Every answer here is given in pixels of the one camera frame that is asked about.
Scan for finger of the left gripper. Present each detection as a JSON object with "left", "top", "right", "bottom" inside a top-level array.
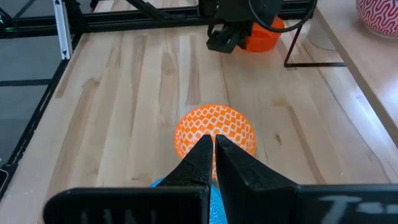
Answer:
[
  {"left": 205, "top": 29, "right": 242, "bottom": 54},
  {"left": 238, "top": 27, "right": 254, "bottom": 51}
]

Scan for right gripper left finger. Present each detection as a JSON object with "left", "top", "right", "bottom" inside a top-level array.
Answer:
[{"left": 43, "top": 134, "right": 214, "bottom": 224}]

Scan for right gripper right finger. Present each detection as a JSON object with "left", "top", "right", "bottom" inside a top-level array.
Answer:
[{"left": 215, "top": 134, "right": 398, "bottom": 224}]

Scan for orange-red plastic bowl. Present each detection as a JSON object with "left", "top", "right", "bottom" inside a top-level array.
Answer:
[{"left": 235, "top": 16, "right": 285, "bottom": 54}]

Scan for blue white patterned ceramic bowl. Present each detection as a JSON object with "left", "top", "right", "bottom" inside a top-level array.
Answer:
[{"left": 149, "top": 177, "right": 231, "bottom": 224}]

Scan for orange white patterned ceramic bowl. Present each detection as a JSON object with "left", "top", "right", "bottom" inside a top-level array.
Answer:
[{"left": 173, "top": 104, "right": 257, "bottom": 180}]

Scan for red white patterned ceramic bowl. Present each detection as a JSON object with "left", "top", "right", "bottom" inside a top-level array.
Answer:
[{"left": 355, "top": 0, "right": 398, "bottom": 39}]

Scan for wooden shelf black metal legs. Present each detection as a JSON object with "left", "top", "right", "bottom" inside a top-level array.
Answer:
[{"left": 283, "top": 0, "right": 398, "bottom": 147}]

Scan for white plant pot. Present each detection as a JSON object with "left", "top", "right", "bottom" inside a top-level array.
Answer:
[{"left": 307, "top": 17, "right": 338, "bottom": 52}]

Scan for black aluminium rig frame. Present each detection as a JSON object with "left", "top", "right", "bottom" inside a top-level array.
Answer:
[{"left": 0, "top": 0, "right": 315, "bottom": 202}]

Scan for silver metal bracket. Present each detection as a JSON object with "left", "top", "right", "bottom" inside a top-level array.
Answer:
[{"left": 52, "top": 0, "right": 75, "bottom": 61}]

